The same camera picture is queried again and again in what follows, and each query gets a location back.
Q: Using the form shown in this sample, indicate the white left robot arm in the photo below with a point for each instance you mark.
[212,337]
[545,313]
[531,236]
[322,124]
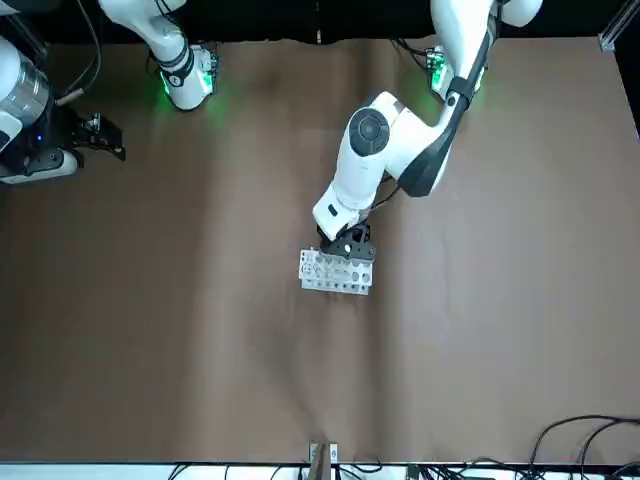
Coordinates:
[365,165]

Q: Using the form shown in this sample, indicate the white test tube rack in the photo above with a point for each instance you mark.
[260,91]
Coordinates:
[335,277]

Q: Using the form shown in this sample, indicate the aluminium frame profile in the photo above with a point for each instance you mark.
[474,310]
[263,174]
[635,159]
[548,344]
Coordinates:
[617,25]

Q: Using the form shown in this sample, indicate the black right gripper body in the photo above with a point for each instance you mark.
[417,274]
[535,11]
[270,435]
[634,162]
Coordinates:
[55,132]

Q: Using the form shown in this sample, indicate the aluminium frame post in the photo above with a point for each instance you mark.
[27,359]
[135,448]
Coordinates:
[320,465]

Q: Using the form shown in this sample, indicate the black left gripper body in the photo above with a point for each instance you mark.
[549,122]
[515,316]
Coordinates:
[350,235]

